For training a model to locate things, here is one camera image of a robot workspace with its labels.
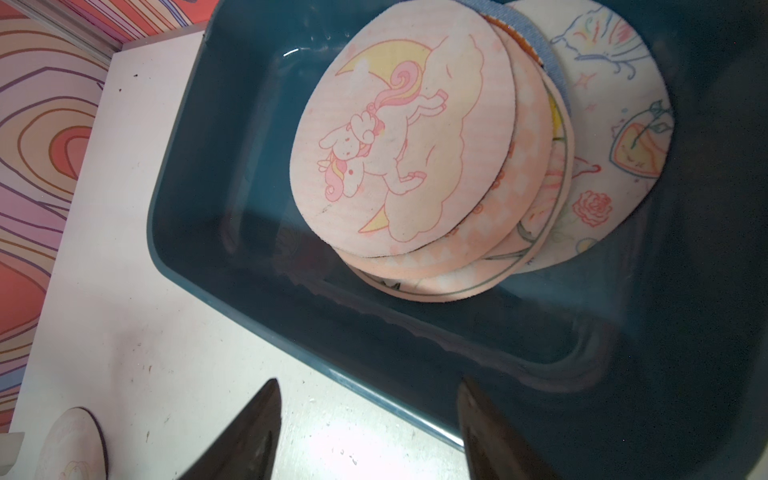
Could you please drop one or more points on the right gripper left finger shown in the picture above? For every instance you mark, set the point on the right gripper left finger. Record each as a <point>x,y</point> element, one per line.
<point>247,447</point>

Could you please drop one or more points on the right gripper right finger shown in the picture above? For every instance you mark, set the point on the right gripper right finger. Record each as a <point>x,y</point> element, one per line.
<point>493,448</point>

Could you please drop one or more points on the pale pink unicorn coaster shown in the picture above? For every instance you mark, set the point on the pale pink unicorn coaster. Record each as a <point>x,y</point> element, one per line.
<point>73,449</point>

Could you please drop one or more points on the white butterfly star coaster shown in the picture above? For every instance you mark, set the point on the white butterfly star coaster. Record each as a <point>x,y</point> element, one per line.
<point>621,116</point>

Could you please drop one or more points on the pink checkered bear coaster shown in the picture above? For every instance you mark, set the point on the pink checkered bear coaster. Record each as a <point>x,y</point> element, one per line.
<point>506,202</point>

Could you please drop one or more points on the blue denim bear car coaster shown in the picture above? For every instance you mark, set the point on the blue denim bear car coaster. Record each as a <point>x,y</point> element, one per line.
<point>528,36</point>

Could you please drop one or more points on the teal plastic storage box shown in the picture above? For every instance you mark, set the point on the teal plastic storage box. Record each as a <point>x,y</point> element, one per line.
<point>642,356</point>

